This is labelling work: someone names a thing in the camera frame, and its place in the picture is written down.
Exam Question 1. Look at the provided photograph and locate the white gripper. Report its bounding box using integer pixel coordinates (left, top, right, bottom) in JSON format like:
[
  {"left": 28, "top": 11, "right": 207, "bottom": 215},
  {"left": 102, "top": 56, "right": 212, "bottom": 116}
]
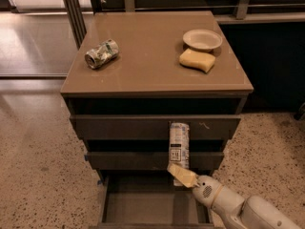
[{"left": 167, "top": 163, "right": 221, "bottom": 208}]

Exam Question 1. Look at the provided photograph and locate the clear blue plastic bottle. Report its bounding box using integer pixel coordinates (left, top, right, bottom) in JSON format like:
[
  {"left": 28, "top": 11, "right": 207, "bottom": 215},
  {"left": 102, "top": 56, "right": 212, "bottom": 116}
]
[{"left": 168, "top": 122, "right": 190, "bottom": 176}]

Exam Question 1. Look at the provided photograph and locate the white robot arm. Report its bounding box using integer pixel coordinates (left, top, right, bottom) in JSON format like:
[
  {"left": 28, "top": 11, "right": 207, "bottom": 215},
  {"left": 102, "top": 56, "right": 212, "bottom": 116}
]
[{"left": 167, "top": 163, "right": 301, "bottom": 229}]

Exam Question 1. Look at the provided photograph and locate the open bottom drawer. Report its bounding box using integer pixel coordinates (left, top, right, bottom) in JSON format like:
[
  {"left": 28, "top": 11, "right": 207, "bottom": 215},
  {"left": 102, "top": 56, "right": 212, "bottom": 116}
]
[{"left": 90, "top": 173, "right": 221, "bottom": 229}]

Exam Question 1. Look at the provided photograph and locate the middle drawer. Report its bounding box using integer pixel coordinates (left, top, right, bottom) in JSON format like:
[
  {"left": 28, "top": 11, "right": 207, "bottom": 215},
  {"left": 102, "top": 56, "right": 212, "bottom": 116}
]
[{"left": 87, "top": 152, "right": 224, "bottom": 171}]

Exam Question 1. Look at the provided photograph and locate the top drawer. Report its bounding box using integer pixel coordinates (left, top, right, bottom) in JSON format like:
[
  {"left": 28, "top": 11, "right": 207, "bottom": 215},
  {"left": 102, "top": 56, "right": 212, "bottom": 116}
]
[{"left": 70, "top": 114, "right": 240, "bottom": 140}]

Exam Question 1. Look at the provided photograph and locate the brown drawer cabinet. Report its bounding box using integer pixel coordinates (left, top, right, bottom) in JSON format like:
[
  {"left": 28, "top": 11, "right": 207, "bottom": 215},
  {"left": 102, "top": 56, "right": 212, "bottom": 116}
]
[{"left": 60, "top": 10, "right": 254, "bottom": 229}]

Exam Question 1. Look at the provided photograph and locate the yellow sponge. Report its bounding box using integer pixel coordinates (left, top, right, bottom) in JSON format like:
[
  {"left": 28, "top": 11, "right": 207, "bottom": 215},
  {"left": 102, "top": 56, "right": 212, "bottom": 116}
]
[{"left": 179, "top": 49, "right": 215, "bottom": 73}]

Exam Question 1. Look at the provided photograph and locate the crushed green white can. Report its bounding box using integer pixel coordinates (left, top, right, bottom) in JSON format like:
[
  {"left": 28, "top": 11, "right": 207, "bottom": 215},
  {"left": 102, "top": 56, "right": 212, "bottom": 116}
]
[{"left": 85, "top": 39, "right": 119, "bottom": 70}]

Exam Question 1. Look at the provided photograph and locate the metal railing frame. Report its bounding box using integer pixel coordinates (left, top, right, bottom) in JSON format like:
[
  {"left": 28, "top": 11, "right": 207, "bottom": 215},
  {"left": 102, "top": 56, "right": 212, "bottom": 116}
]
[{"left": 63, "top": 0, "right": 305, "bottom": 45}]

